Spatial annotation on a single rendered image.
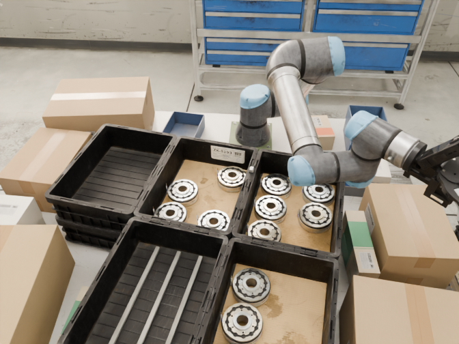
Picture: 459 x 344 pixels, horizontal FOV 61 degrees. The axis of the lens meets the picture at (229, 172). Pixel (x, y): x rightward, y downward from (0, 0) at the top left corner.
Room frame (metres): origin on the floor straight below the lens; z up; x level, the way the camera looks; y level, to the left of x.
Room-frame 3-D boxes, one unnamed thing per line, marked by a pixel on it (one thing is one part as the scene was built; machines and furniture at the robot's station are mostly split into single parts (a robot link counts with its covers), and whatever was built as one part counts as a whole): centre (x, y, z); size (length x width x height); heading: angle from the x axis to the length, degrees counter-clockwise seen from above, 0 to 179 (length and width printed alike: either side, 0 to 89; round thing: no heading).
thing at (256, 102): (1.35, -0.11, 0.93); 0.13 x 0.12 x 0.14; 99
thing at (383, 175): (1.13, -0.51, 0.75); 0.20 x 0.12 x 0.09; 83
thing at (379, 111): (1.37, -0.59, 0.81); 0.20 x 0.15 x 0.07; 174
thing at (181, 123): (1.42, 0.21, 0.74); 0.20 x 0.15 x 0.07; 168
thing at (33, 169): (1.12, 0.68, 0.78); 0.30 x 0.22 x 0.16; 170
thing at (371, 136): (0.72, -0.33, 1.25); 0.11 x 0.08 x 0.09; 43
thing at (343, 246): (0.75, -0.41, 0.73); 0.24 x 0.06 x 0.06; 178
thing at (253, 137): (1.35, -0.10, 0.81); 0.15 x 0.15 x 0.10
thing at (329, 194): (0.92, -0.30, 0.86); 0.10 x 0.10 x 0.01
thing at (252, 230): (0.74, -0.11, 0.86); 0.10 x 0.10 x 0.01
